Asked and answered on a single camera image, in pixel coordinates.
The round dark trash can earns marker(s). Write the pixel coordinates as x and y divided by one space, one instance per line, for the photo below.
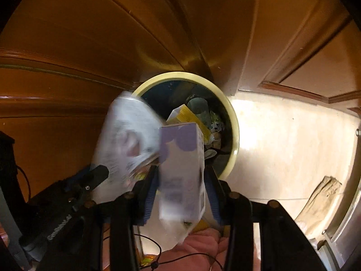
169 90

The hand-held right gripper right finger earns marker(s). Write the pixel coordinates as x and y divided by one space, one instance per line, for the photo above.
213 200

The yellow carton box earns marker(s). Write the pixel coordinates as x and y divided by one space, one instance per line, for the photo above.
186 115

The beige floor rag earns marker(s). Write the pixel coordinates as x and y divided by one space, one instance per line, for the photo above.
318 203

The white plastic bag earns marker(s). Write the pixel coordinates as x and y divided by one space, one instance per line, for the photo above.
127 135

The stainless steel appliance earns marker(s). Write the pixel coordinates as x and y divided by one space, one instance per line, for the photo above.
349 203

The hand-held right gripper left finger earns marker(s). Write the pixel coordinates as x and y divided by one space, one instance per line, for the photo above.
151 200

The brown wooden cabinet door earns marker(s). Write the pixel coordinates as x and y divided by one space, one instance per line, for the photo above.
310 48
56 118
98 19

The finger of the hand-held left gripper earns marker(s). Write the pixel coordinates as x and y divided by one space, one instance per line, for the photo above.
96 175

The pale purple carton box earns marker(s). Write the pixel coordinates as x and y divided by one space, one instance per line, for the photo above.
182 175

